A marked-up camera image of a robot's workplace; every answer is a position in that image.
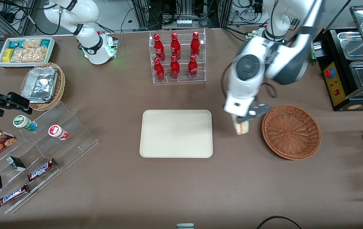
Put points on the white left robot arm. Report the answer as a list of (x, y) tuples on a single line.
[(283, 63)]

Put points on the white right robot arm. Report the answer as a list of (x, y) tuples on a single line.
[(89, 44)]

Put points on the brown Snickers bar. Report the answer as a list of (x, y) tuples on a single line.
[(41, 169), (12, 195)]

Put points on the white power strip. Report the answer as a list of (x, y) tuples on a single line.
[(184, 23)]

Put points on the red label yoghurt cup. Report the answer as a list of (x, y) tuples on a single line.
[(59, 132)]

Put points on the aluminium foil container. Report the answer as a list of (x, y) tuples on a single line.
[(39, 84)]

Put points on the clear acrylic bottle rack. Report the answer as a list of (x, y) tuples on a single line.
[(183, 79)]

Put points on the light wicker basket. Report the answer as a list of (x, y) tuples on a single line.
[(61, 86)]

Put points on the white rectangular snack bin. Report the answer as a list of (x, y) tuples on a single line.
[(51, 47)]

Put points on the black food warmer cabinet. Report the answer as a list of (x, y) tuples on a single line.
[(334, 82)]

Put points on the red cola bottle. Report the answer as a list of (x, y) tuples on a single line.
[(158, 47), (175, 47), (193, 68), (195, 45), (159, 71), (175, 70)]

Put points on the triangle sandwich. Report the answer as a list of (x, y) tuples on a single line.
[(241, 128)]

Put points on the green label yoghurt cup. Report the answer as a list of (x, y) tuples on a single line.
[(24, 123)]

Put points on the clear bag of crackers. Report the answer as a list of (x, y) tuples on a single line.
[(30, 54)]

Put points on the yellow snack packet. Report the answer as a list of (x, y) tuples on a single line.
[(8, 55)]

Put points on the brown round wicker basket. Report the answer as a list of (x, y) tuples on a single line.
[(291, 133)]

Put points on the beige rectangular tray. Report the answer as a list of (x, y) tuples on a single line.
[(176, 133)]

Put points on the clear acrylic stepped stand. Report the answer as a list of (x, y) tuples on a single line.
[(74, 146)]

